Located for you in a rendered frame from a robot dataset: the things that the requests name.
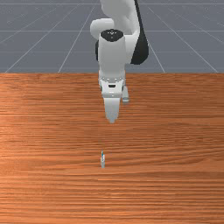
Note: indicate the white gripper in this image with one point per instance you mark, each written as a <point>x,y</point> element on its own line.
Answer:
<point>112,99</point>

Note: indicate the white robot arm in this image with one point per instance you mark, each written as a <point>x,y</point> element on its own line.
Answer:
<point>114,49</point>

